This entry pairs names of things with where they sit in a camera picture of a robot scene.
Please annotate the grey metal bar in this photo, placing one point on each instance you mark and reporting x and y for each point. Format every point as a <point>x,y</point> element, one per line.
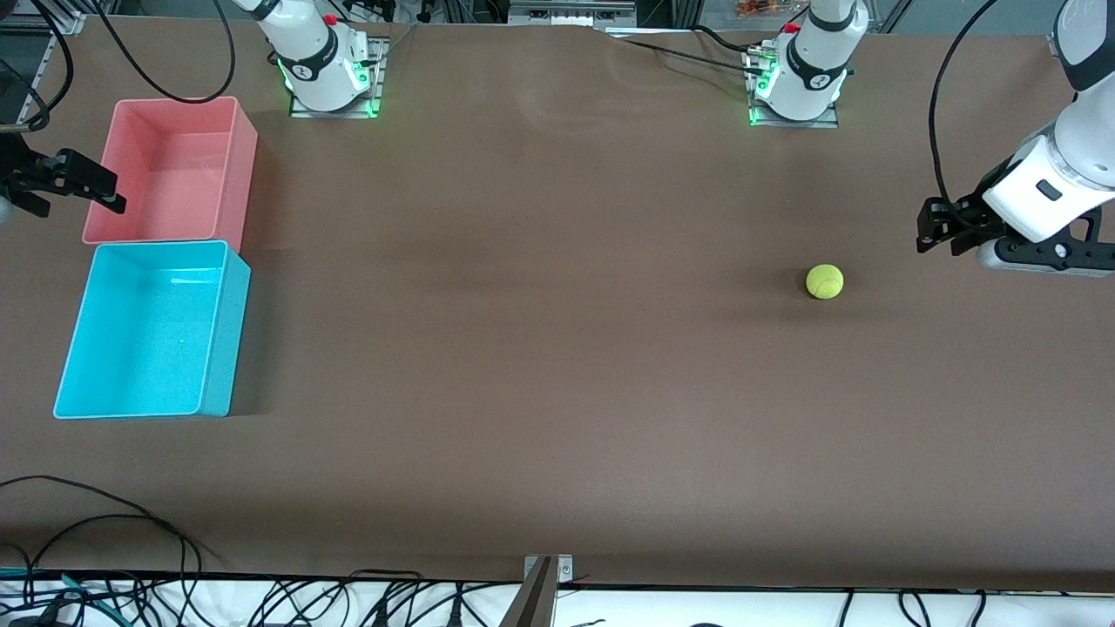
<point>533,605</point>

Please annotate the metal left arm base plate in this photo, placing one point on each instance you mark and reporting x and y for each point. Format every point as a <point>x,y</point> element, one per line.
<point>793,124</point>

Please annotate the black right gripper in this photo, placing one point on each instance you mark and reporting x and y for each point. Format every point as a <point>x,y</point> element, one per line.
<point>19,172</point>

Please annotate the blue plastic bin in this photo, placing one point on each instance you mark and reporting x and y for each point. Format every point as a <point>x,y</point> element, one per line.
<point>139,340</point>

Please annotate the yellow-green tennis ball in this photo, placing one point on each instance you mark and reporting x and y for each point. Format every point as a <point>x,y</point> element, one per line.
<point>824,281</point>

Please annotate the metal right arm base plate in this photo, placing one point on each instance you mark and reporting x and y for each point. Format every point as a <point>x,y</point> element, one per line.
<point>335,114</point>

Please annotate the aluminium frame profile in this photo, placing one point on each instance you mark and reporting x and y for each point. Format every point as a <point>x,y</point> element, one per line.
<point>571,13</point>

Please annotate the brown table cover sheet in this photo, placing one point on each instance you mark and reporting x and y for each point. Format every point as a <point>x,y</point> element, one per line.
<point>557,348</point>

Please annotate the orange objects behind table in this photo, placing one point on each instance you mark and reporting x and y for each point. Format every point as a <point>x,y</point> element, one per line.
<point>766,7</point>

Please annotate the aluminium table edge rail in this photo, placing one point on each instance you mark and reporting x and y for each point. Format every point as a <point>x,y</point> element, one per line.
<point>37,83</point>

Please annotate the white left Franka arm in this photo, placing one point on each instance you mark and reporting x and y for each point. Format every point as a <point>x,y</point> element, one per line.
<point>810,61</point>

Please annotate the small silver metal bracket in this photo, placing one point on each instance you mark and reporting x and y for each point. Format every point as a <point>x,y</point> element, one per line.
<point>566,570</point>

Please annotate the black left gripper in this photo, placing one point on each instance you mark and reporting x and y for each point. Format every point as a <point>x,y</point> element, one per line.
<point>973,212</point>

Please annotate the pink plastic bin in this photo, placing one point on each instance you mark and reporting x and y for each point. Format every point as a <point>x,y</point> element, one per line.
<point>174,183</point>

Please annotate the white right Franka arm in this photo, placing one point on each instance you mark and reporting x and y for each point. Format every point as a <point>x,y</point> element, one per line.
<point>314,61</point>

